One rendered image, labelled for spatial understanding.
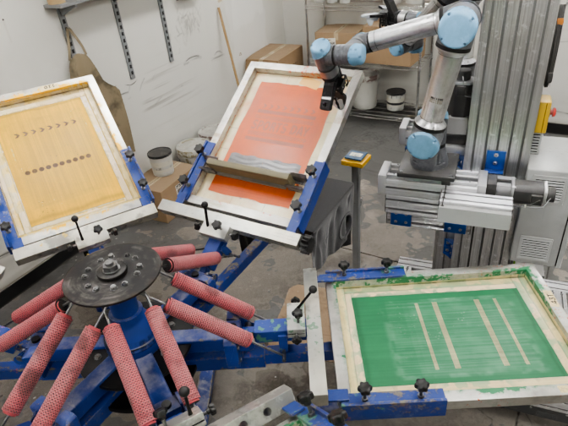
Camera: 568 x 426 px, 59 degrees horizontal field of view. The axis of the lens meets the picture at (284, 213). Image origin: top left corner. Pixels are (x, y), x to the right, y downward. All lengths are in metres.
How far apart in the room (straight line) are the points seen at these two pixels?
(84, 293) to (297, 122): 1.19
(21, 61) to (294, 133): 2.09
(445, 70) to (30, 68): 2.76
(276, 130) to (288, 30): 4.03
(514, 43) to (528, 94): 0.20
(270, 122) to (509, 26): 1.03
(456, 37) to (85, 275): 1.37
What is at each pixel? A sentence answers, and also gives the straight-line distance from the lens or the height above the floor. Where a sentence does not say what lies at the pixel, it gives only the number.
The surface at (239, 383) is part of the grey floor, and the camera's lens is 2.92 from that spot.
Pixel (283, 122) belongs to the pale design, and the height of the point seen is 1.37.
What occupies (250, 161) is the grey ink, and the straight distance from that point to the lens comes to 2.23.
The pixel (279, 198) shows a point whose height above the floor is 1.18.
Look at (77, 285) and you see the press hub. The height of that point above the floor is 1.31.
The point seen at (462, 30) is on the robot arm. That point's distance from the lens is 1.76.
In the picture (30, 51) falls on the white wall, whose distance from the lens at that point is 3.79.
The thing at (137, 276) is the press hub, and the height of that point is 1.31.
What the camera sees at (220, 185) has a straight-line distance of 2.24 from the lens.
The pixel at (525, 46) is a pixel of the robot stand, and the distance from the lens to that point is 2.12.
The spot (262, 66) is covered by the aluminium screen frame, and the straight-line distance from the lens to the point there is 2.52.
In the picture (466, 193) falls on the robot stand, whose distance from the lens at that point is 2.13.
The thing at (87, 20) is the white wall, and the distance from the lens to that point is 4.08.
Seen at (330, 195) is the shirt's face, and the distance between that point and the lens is 2.52.
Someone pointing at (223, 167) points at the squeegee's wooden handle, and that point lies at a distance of 2.16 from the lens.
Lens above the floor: 2.25
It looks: 33 degrees down
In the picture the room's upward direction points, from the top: 6 degrees counter-clockwise
